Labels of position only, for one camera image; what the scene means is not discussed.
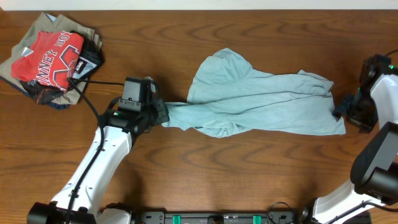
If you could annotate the khaki folded garment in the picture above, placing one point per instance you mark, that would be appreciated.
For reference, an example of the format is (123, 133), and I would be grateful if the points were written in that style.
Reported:
(44, 23)

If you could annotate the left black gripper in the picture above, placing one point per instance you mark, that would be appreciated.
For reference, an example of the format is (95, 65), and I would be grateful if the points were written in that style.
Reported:
(161, 108)

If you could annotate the red printed t-shirt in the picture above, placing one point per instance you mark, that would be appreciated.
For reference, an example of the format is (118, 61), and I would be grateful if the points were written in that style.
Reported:
(52, 61)

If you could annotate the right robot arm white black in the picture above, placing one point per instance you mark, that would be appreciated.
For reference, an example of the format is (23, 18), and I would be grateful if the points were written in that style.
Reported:
(373, 176)

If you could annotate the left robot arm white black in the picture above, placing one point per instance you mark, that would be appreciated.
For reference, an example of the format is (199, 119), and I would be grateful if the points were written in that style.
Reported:
(127, 117)

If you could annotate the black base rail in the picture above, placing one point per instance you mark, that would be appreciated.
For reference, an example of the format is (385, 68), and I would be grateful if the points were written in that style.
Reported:
(214, 218)

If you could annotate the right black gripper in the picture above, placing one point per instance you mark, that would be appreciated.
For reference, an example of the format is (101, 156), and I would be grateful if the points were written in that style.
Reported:
(365, 125)

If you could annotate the light blue t-shirt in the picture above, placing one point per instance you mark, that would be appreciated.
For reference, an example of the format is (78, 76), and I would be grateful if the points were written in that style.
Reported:
(228, 96)

